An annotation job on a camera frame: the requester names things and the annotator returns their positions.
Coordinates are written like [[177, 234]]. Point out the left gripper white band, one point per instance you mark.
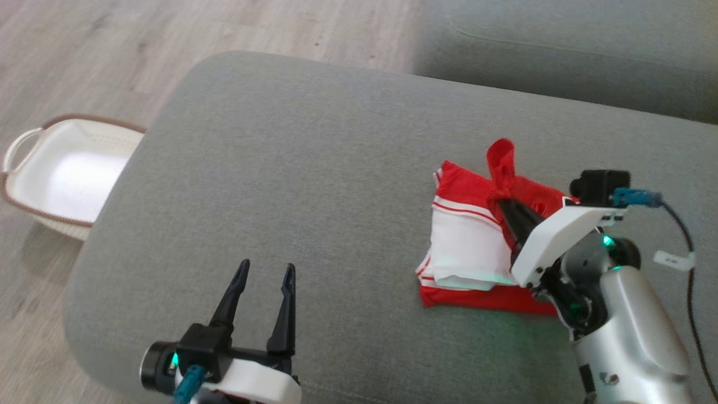
[[258, 384]]

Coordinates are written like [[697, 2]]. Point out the red white basketball jersey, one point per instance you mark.
[[465, 247]]

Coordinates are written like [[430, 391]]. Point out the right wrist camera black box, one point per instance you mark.
[[597, 188]]

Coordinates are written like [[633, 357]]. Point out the grey sofa back cushion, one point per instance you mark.
[[589, 50]]

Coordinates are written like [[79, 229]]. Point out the grey fabric sofa seat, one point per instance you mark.
[[314, 196]]

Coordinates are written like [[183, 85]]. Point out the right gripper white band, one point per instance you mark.
[[555, 238]]

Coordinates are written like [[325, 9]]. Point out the white laundry basket brown rim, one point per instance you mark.
[[67, 174]]

